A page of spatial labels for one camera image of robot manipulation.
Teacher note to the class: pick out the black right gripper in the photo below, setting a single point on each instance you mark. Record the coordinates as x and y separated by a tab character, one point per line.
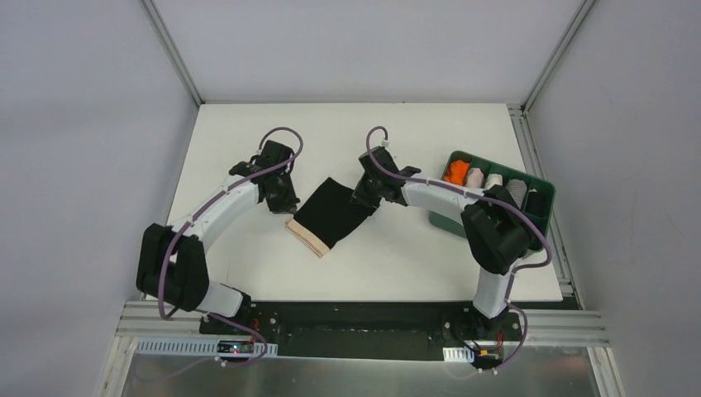
367	188

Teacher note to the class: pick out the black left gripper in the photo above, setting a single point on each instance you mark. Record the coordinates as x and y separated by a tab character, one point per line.
282	192

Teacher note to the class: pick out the black underwear beige waistband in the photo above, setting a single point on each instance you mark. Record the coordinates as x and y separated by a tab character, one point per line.
327	217

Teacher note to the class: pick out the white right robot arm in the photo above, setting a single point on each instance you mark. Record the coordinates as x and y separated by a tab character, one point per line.
495	280

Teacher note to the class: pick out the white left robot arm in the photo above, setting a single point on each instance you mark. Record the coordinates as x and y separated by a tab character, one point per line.
172	265

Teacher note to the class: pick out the orange rolled underwear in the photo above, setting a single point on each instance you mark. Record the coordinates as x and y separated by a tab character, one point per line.
456	172

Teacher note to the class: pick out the pink rolled underwear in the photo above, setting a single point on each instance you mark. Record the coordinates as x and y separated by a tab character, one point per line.
474	178

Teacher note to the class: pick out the white rolled underwear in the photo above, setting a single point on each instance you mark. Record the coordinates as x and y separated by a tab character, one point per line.
493	180

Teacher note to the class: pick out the grey striped rolled underwear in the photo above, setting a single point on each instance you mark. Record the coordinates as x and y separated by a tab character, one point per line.
518	190

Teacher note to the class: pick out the black rolled underwear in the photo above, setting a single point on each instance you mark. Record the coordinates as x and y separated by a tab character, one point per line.
538	203

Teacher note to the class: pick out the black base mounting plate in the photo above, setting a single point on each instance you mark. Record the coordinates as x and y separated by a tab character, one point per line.
409	331

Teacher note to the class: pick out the green compartment tray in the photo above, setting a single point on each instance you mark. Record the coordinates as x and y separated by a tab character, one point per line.
499	209

